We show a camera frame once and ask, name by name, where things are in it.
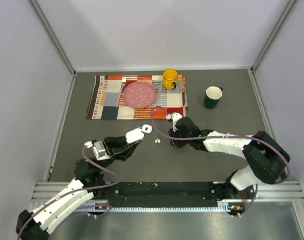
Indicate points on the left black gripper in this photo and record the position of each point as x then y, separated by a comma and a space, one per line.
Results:
118, 148

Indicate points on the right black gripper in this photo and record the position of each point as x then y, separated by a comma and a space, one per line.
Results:
177, 144

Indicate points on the white oval charging case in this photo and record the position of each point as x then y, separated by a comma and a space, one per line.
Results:
134, 135

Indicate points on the dark green white mug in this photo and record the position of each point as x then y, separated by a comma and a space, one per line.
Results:
212, 97

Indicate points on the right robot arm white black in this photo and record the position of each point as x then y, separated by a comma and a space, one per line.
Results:
265, 157

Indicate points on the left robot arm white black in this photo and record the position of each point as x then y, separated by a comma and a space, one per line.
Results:
87, 184

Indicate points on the colourful checked placemat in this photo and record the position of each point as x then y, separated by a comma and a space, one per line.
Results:
105, 93

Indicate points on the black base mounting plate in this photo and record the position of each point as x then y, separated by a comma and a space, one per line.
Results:
174, 194

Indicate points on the grey knife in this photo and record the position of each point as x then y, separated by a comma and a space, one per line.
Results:
159, 94

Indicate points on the pink dotted plate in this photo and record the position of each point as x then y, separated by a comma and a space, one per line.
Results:
139, 95

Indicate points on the yellow glass mug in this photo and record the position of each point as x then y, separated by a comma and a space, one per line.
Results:
170, 77

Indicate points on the grey fork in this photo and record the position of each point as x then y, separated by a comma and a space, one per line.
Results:
123, 82

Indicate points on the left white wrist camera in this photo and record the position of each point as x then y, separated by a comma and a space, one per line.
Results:
98, 149

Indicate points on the white slotted cable duct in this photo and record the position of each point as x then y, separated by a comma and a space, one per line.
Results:
95, 207

